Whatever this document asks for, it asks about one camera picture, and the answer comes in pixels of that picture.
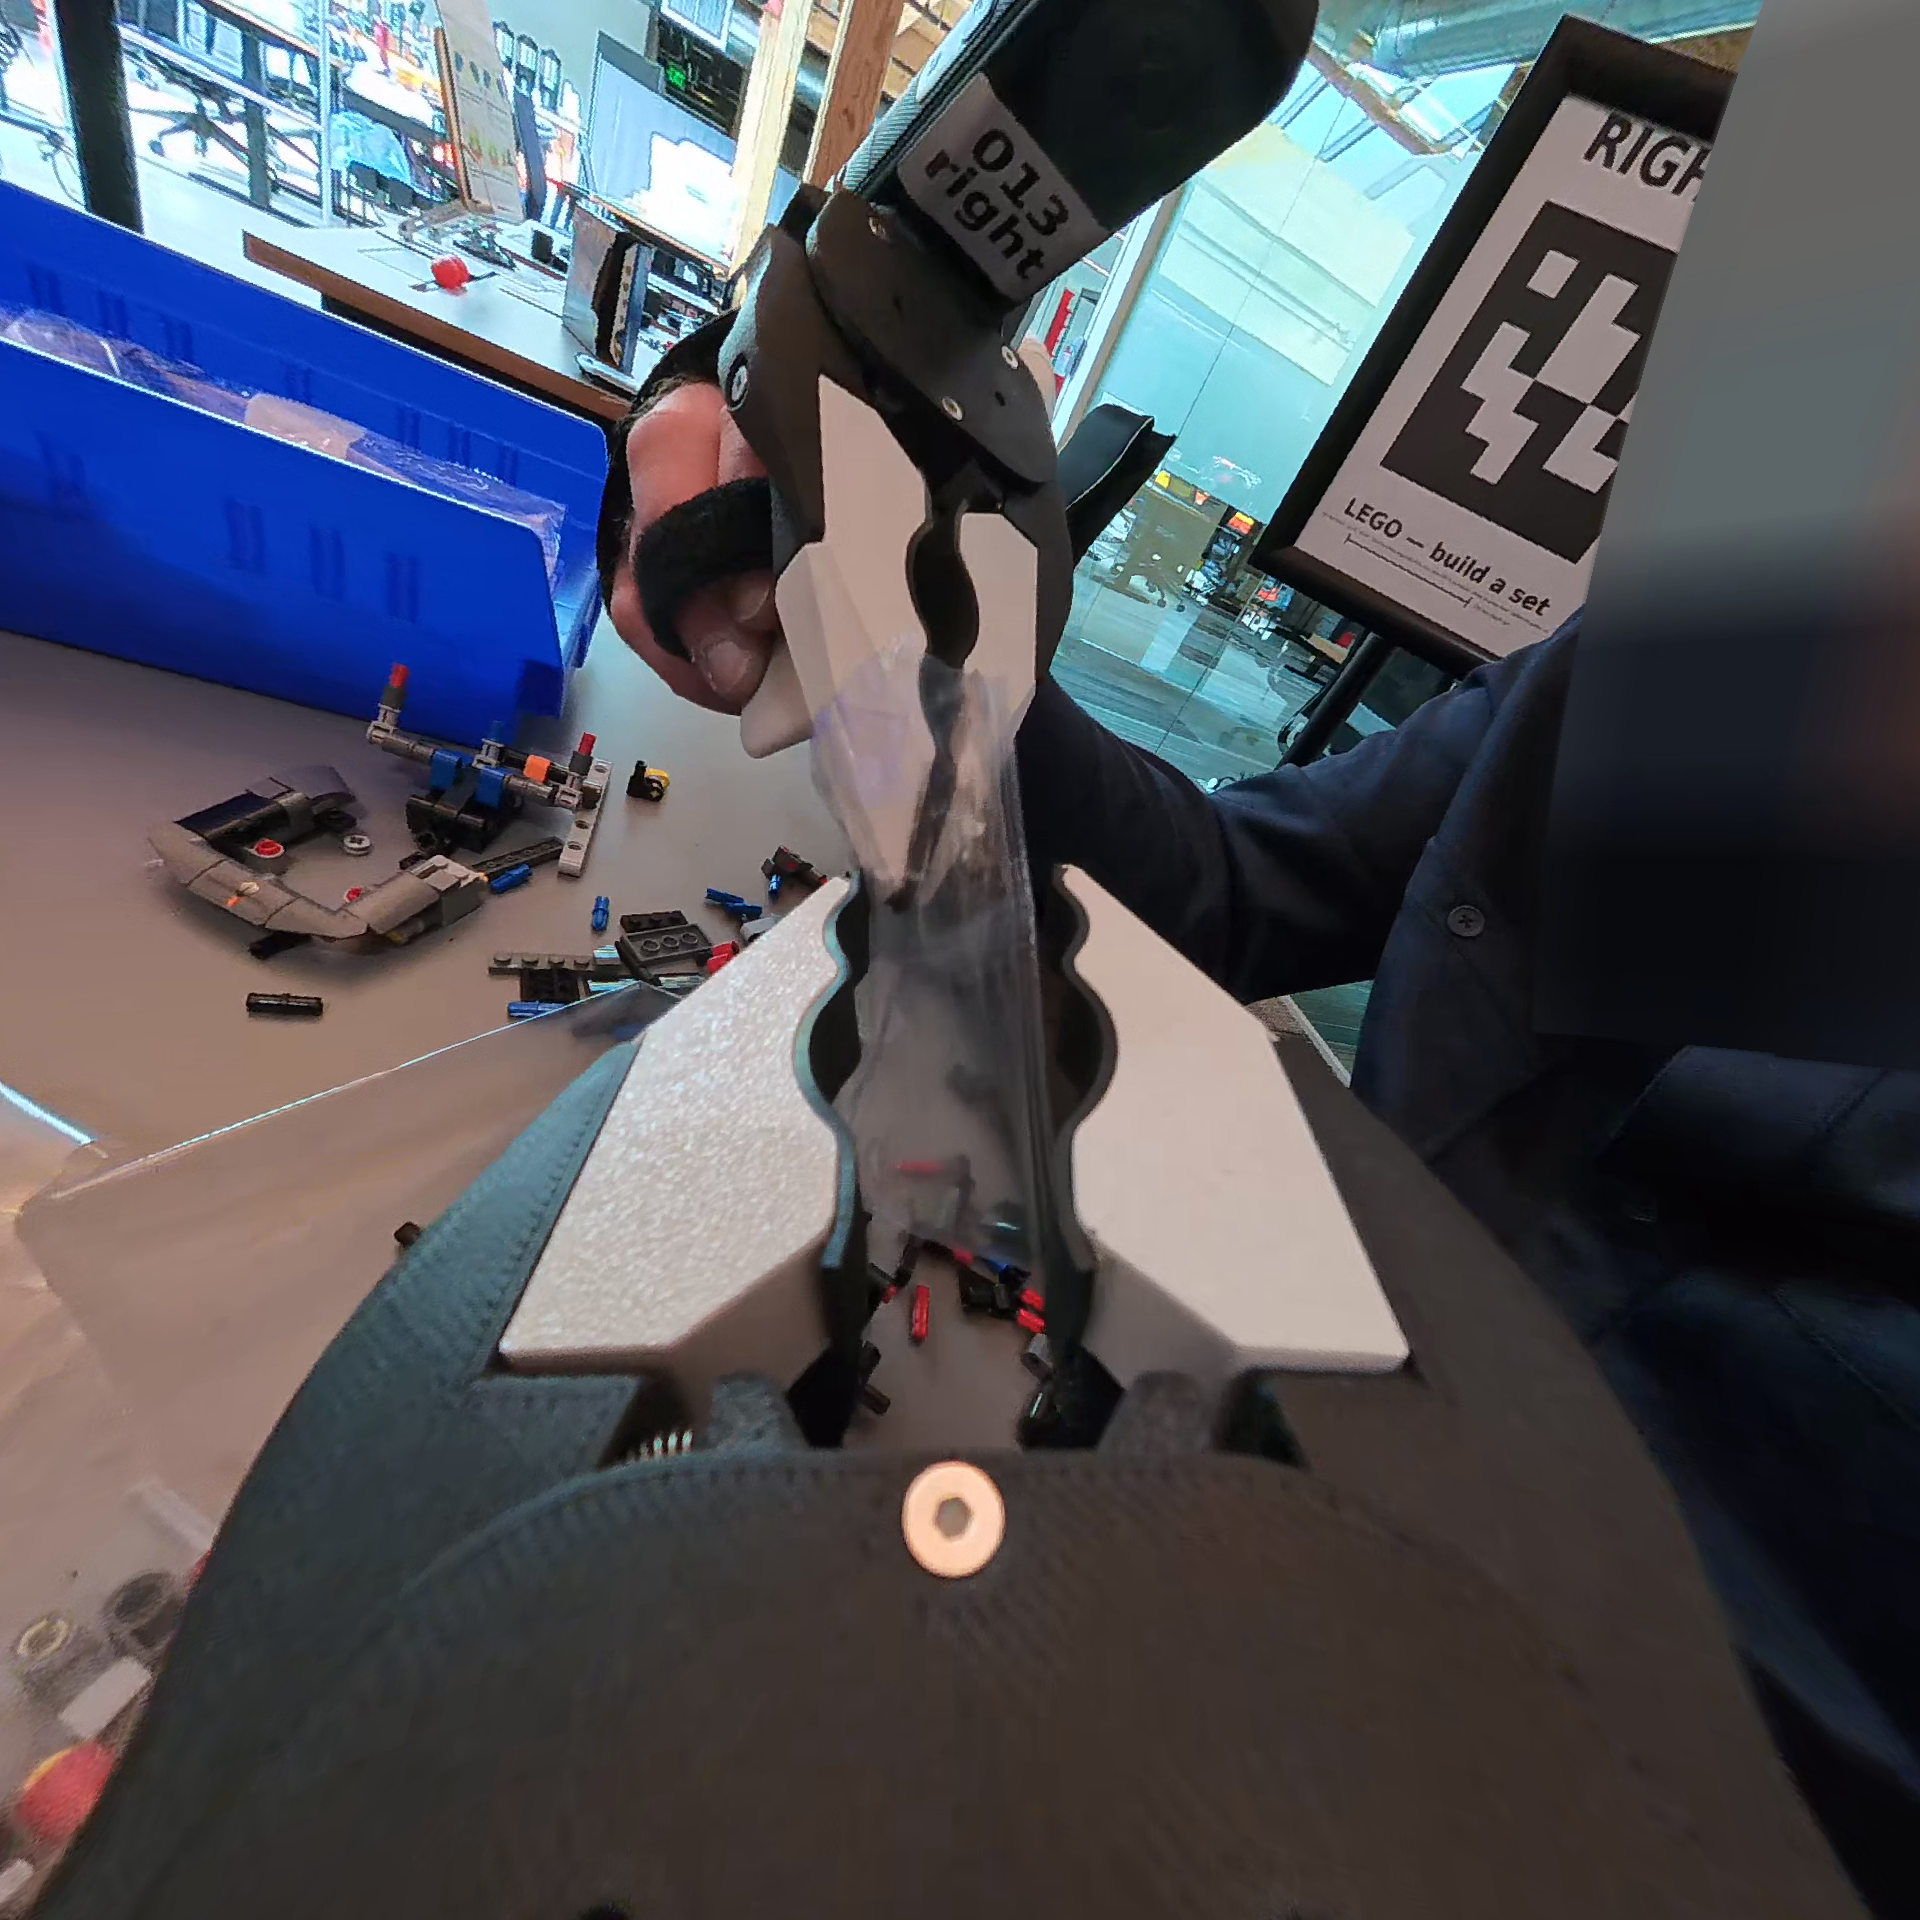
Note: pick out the lego axle assembly blue connectors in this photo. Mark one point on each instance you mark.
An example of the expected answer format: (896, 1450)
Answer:
(481, 795)

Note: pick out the pile of loose lego pieces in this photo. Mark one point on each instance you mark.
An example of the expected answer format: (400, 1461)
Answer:
(660, 944)

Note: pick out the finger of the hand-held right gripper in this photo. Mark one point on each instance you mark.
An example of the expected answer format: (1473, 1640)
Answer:
(1012, 598)
(849, 569)

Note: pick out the grey lego connector assembly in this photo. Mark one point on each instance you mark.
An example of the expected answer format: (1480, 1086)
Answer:
(299, 885)

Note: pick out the wooden background table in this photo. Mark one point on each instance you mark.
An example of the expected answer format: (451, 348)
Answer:
(422, 316)

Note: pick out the dark upright case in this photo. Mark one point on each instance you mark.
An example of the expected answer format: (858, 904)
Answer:
(608, 284)

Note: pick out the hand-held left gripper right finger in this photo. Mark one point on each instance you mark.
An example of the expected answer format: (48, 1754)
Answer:
(1243, 1201)

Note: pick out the black metal post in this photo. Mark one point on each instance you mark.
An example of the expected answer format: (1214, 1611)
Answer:
(98, 106)

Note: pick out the large clear plastic bag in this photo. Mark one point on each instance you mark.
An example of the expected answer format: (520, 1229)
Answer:
(299, 1201)

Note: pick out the black lego pin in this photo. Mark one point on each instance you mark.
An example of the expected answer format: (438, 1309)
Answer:
(283, 1004)

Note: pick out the clear bag of pieces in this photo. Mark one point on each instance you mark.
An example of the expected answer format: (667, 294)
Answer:
(89, 1681)

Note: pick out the grey office chair back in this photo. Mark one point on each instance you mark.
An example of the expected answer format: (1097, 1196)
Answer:
(1118, 465)

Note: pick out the blue plastic bin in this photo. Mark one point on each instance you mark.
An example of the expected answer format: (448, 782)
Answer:
(225, 523)

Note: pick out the white framed sign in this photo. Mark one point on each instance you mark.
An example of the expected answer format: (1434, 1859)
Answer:
(1440, 523)

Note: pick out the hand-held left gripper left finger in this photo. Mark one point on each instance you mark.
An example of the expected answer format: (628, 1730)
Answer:
(674, 1201)

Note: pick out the person's right forearm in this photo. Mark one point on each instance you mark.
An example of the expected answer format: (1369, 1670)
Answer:
(1276, 869)

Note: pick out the person's right hand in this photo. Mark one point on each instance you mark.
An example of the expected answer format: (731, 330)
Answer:
(674, 451)

